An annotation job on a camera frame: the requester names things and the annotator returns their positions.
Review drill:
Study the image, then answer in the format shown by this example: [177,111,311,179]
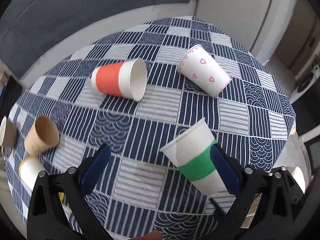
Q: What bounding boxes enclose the white cup green band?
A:
[160,118,226,196]

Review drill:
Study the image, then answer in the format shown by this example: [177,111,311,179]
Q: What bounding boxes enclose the white cup yellow interior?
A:
[18,156,50,191]

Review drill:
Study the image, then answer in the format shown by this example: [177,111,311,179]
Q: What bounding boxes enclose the brown ceramic mug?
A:
[0,116,17,155]

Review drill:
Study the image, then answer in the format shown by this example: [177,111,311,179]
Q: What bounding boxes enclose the white cup pink hearts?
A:
[178,44,232,98]

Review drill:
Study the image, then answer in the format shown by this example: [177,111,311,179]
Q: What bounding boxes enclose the white cup red band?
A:
[91,59,148,102]

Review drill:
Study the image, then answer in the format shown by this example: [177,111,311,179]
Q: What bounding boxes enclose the brown kraft paper cup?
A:
[24,115,60,156]

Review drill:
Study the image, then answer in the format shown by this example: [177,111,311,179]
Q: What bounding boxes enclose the blue patterned tablecloth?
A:
[5,16,296,239]

